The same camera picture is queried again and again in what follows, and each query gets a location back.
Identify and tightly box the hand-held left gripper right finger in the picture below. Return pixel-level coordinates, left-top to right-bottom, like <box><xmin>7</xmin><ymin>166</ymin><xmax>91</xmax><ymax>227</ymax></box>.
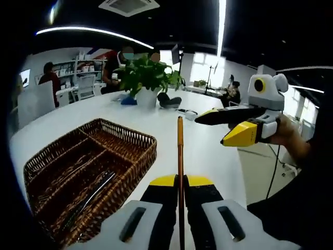
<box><xmin>184</xmin><ymin>174</ymin><xmax>302</xmax><ymax>250</ymax></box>

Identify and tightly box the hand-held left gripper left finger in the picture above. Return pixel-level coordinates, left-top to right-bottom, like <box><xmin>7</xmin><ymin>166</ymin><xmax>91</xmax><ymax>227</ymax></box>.
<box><xmin>66</xmin><ymin>173</ymin><xmax>180</xmax><ymax>250</ymax></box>

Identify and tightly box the brown wooden chopstick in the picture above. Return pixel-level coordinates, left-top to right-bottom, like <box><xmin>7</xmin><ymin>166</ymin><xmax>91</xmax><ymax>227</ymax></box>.
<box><xmin>177</xmin><ymin>116</ymin><xmax>186</xmax><ymax>250</ymax></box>

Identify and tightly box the steel table knife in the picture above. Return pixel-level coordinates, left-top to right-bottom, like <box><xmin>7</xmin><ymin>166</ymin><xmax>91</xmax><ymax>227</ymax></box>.
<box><xmin>62</xmin><ymin>170</ymin><xmax>117</xmax><ymax>232</ymax></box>

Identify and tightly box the brown wicker storage tray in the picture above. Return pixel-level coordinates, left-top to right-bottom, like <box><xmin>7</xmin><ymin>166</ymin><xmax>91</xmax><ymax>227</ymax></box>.
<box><xmin>23</xmin><ymin>117</ymin><xmax>158</xmax><ymax>247</ymax></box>

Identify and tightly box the white storage shelf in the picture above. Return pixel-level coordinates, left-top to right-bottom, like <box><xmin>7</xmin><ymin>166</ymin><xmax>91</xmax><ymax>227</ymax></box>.
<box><xmin>53</xmin><ymin>53</ymin><xmax>109</xmax><ymax>86</ymax></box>

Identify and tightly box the person's right hand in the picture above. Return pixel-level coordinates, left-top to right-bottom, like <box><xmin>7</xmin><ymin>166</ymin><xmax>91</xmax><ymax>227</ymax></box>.
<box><xmin>269</xmin><ymin>114</ymin><xmax>304</xmax><ymax>147</ymax></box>

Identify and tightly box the black tripod stand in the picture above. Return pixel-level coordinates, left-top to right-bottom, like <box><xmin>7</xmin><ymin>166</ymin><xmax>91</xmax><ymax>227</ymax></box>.
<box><xmin>204</xmin><ymin>65</ymin><xmax>219</xmax><ymax>95</ymax></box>

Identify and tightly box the dark grey pouch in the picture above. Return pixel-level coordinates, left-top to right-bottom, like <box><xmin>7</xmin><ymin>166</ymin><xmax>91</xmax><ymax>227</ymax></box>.
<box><xmin>157</xmin><ymin>92</ymin><xmax>182</xmax><ymax>109</ymax></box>

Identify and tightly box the black monitor on tripod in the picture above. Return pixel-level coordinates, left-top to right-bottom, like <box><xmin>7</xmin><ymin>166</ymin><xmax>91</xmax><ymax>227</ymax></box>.
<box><xmin>171</xmin><ymin>44</ymin><xmax>185</xmax><ymax>79</ymax></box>

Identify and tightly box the straight ceiling light strip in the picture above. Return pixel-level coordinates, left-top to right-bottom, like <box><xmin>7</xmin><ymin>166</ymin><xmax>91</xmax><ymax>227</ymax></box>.
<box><xmin>216</xmin><ymin>0</ymin><xmax>227</xmax><ymax>57</ymax></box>

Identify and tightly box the green potted plant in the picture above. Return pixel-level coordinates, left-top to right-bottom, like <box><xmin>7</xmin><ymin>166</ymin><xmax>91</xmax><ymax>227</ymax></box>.
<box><xmin>114</xmin><ymin>53</ymin><xmax>186</xmax><ymax>109</ymax></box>

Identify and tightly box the operator person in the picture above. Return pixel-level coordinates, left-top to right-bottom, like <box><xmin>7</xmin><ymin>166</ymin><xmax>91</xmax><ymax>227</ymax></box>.
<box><xmin>247</xmin><ymin>140</ymin><xmax>333</xmax><ymax>250</ymax></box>

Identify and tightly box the white mesh office chair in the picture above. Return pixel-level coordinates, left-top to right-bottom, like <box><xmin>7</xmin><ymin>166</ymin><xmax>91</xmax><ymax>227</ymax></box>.
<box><xmin>75</xmin><ymin>74</ymin><xmax>96</xmax><ymax>101</ymax></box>

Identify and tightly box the ceiling air conditioner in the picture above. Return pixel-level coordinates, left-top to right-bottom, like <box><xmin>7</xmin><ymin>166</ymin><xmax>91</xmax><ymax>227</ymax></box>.
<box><xmin>98</xmin><ymin>0</ymin><xmax>160</xmax><ymax>18</ymax></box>

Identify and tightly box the curved ceiling light strip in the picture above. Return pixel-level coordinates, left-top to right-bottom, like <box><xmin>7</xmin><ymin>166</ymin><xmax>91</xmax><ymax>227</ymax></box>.
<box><xmin>35</xmin><ymin>26</ymin><xmax>155</xmax><ymax>50</ymax></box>

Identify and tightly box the white device with cable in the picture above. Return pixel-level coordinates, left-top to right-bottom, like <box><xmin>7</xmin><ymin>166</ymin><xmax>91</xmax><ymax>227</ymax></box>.
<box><xmin>178</xmin><ymin>108</ymin><xmax>198</xmax><ymax>121</ymax></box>

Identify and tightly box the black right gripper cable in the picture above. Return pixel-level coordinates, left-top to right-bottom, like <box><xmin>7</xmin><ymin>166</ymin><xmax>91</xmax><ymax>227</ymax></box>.
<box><xmin>265</xmin><ymin>144</ymin><xmax>281</xmax><ymax>200</ymax></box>

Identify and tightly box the white wall screen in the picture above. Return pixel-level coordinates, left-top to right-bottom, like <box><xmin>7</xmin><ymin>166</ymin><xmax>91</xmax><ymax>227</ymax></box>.
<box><xmin>19</xmin><ymin>69</ymin><xmax>31</xmax><ymax>88</ymax></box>

